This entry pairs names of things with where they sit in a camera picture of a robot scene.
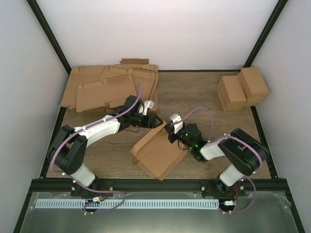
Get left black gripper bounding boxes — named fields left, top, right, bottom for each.
left=130, top=113, right=163, bottom=129

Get cardboard box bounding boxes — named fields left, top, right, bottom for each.
left=217, top=75, right=246, bottom=112
left=238, top=67, right=269, bottom=107
left=130, top=123, right=188, bottom=181

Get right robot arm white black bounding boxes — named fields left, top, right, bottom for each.
left=164, top=122, right=270, bottom=196

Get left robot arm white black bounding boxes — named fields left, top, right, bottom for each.
left=47, top=95, right=163, bottom=196

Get stack of flat cardboard blanks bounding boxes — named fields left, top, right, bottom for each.
left=61, top=58, right=159, bottom=113

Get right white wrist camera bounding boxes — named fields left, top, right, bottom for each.
left=170, top=114, right=183, bottom=134

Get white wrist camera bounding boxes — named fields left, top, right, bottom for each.
left=170, top=114, right=183, bottom=134
left=141, top=100, right=155, bottom=115

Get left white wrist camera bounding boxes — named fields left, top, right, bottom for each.
left=141, top=100, right=155, bottom=115

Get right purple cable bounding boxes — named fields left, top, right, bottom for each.
left=181, top=106, right=264, bottom=215

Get purple cable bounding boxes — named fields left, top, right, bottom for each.
left=51, top=83, right=144, bottom=216
left=181, top=106, right=264, bottom=215

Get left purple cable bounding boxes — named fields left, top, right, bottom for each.
left=51, top=83, right=144, bottom=216

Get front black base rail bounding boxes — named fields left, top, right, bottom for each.
left=29, top=178, right=289, bottom=197

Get light blue slotted cable duct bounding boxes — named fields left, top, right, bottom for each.
left=35, top=199, right=219, bottom=210

